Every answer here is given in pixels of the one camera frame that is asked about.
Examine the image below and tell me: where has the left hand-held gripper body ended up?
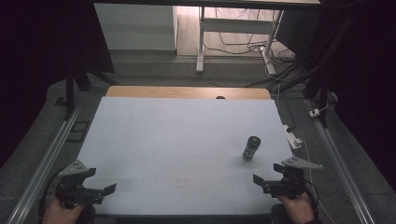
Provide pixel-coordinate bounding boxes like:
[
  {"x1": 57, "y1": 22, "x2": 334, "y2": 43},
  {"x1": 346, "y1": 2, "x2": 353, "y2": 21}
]
[{"x1": 55, "y1": 160, "x2": 104, "y2": 209}]

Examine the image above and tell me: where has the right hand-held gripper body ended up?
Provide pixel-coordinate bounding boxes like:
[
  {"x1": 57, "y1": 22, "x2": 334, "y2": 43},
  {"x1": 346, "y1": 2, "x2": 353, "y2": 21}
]
[{"x1": 262, "y1": 156, "x2": 324, "y2": 201}]

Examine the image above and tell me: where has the dark green can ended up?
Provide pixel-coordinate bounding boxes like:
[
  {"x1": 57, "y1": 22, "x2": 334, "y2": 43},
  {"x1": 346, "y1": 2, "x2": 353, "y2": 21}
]
[{"x1": 241, "y1": 135, "x2": 262, "y2": 162}]

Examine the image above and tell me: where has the person's right hand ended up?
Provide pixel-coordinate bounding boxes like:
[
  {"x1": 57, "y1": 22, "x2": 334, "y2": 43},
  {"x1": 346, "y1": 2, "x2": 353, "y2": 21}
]
[{"x1": 276, "y1": 191, "x2": 316, "y2": 224}]

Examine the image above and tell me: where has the person's left hand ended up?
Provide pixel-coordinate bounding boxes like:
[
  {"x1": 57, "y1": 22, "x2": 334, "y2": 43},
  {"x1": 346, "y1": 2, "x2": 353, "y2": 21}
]
[{"x1": 41, "y1": 196, "x2": 86, "y2": 224}]

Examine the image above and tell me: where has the white power strip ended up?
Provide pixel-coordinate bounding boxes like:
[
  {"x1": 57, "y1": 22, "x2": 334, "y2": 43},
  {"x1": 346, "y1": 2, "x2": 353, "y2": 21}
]
[{"x1": 282, "y1": 124, "x2": 304, "y2": 150}]

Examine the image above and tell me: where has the white table mat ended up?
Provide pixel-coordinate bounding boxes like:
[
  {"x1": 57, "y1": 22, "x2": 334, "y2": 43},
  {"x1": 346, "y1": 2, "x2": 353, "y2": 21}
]
[{"x1": 77, "y1": 95, "x2": 294, "y2": 217}]

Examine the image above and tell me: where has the black stand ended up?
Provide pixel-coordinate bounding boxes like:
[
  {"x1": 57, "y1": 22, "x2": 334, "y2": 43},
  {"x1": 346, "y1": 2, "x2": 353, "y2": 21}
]
[
  {"x1": 53, "y1": 60, "x2": 120, "y2": 121},
  {"x1": 301, "y1": 18, "x2": 339, "y2": 129}
]

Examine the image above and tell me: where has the wooden table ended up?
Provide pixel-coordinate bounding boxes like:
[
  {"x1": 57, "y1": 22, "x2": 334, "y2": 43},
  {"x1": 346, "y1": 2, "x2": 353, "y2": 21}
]
[{"x1": 105, "y1": 85, "x2": 273, "y2": 101}]

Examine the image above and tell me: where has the dark box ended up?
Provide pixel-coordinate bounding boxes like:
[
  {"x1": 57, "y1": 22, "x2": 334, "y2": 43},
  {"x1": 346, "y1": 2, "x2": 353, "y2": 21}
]
[{"x1": 275, "y1": 8, "x2": 322, "y2": 59}]

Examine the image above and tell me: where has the white-legged desk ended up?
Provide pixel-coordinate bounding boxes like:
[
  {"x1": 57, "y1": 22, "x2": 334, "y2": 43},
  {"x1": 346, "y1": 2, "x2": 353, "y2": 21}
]
[{"x1": 92, "y1": 0, "x2": 322, "y2": 76}]

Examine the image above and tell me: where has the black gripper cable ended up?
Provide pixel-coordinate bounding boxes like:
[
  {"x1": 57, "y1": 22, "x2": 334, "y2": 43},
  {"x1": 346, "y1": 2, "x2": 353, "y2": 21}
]
[
  {"x1": 37, "y1": 169, "x2": 64, "y2": 224},
  {"x1": 303, "y1": 181, "x2": 321, "y2": 220}
]

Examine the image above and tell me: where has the thin white cable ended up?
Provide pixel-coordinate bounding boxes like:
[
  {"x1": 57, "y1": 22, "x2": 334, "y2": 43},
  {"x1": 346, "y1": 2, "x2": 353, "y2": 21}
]
[{"x1": 299, "y1": 137, "x2": 338, "y2": 224}]

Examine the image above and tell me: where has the aluminium rail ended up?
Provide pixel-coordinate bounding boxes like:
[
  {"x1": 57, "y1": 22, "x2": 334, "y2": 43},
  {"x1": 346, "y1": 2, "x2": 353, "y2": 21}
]
[
  {"x1": 304, "y1": 98, "x2": 378, "y2": 224},
  {"x1": 6, "y1": 105, "x2": 82, "y2": 224}
]

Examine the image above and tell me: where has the white table frame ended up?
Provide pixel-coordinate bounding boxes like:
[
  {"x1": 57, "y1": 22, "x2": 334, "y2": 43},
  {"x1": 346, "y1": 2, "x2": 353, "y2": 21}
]
[{"x1": 204, "y1": 7, "x2": 307, "y2": 89}]

